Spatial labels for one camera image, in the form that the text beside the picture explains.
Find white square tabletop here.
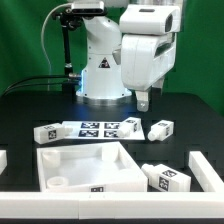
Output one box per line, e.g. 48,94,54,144
37,142,148,192

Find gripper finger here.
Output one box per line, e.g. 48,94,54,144
135,91,150,112

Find white marker sheet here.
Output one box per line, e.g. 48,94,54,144
63,121,145,140

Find black cables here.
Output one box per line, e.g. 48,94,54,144
2,75,82,96

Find grey camera on stand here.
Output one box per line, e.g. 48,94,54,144
71,0,106,16

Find black camera stand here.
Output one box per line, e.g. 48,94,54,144
52,8,81,94

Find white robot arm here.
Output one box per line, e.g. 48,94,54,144
71,0,184,111

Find grey cable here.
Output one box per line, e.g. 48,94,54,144
40,3,72,92

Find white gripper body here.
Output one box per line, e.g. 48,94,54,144
121,34,176,91

